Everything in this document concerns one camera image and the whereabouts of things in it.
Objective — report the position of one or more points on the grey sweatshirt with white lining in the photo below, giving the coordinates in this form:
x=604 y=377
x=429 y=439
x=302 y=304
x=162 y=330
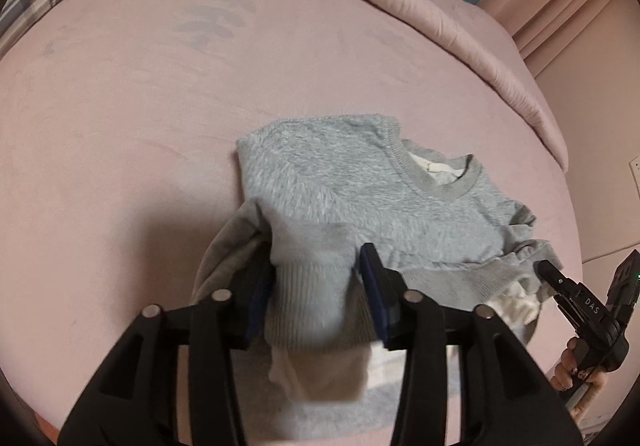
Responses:
x=317 y=190

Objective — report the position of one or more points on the person's right hand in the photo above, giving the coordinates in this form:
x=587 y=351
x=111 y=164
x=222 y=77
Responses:
x=566 y=372

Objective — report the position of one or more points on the pink bed sheet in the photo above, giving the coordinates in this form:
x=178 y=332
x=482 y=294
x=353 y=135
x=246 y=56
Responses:
x=119 y=120

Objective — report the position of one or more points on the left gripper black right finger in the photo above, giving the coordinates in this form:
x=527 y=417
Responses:
x=505 y=398

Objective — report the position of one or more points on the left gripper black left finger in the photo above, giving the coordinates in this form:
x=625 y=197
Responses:
x=132 y=397

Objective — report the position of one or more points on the white wall outlet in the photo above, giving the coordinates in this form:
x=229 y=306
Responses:
x=634 y=166

